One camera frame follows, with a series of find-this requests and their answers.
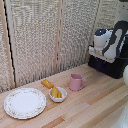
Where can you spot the pink ceramic mug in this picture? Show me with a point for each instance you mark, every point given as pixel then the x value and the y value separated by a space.
pixel 76 82

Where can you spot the white rounded blurry object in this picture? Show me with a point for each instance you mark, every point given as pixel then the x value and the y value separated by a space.
pixel 121 118

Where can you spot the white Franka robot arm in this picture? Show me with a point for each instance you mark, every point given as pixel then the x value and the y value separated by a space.
pixel 115 36

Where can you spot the yellow food pieces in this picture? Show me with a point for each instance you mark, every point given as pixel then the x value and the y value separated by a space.
pixel 56 92

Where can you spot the beige woven folding screen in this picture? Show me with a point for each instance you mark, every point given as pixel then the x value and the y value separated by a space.
pixel 33 43

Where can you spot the orange rectangular bread piece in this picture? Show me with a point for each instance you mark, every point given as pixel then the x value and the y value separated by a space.
pixel 47 83

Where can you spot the small white bowl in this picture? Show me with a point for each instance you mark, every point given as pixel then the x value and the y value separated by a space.
pixel 58 98

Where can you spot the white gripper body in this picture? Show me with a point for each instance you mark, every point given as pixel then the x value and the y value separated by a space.
pixel 100 54

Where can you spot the white floral-rimmed plate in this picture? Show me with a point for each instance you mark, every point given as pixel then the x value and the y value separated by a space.
pixel 25 103

